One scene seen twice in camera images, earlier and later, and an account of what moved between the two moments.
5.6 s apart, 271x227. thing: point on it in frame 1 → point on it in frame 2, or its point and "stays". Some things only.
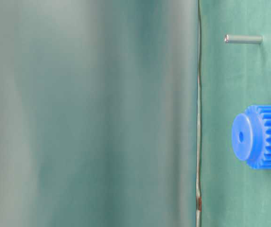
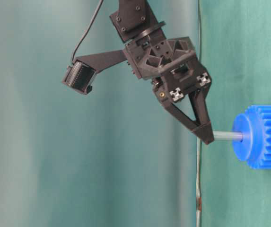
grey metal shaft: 243,39 → 228,135
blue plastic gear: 259,136 stays
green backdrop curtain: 91,113 stays
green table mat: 234,76 stays
